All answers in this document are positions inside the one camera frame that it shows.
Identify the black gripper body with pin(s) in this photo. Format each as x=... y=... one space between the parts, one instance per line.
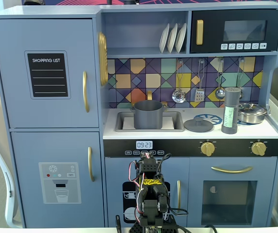
x=147 y=161

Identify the gray salt shaker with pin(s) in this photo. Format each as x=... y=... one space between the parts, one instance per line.
x=231 y=102

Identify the blue dishwasher door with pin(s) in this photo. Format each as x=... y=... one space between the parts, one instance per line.
x=114 y=170

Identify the gray cooking pot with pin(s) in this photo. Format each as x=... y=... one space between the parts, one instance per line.
x=148 y=116

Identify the gray sink basin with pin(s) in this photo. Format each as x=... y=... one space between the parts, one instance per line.
x=178 y=121

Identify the blue oven door with window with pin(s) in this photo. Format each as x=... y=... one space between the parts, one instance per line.
x=197 y=174

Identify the gold tap knob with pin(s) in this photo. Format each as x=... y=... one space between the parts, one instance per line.
x=164 y=104

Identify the gray pot lid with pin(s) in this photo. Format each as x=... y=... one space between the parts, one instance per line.
x=198 y=126

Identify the gold stove knob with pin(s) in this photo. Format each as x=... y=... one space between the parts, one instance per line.
x=207 y=148
x=258 y=148

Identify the gold faucet spout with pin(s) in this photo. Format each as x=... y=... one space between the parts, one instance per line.
x=149 y=95

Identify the metal skimmer spoon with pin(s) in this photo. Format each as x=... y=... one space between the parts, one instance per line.
x=178 y=96

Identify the black table clamp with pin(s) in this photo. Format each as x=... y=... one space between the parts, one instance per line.
x=118 y=225

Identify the metal slotted spatula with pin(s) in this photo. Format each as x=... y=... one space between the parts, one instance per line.
x=199 y=95

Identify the metal ladle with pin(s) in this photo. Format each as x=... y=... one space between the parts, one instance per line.
x=219 y=93

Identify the steel pot with lid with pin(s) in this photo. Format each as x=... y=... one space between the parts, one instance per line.
x=252 y=114

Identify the metal serving spoon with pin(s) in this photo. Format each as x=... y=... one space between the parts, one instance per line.
x=241 y=93

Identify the blue freezer door ice dispenser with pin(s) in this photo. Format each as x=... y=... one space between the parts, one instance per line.
x=32 y=150

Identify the white toy plate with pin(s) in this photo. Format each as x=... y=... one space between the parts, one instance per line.
x=172 y=38
x=180 y=38
x=164 y=40

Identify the blue toy kitchen unit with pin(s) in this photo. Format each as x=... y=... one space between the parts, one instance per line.
x=144 y=31

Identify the blue fridge door shopping list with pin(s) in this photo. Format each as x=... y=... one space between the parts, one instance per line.
x=12 y=72

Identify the black toy microwave door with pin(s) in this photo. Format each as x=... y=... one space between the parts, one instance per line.
x=241 y=15

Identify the robot arm base mount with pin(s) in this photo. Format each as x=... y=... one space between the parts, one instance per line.
x=135 y=228

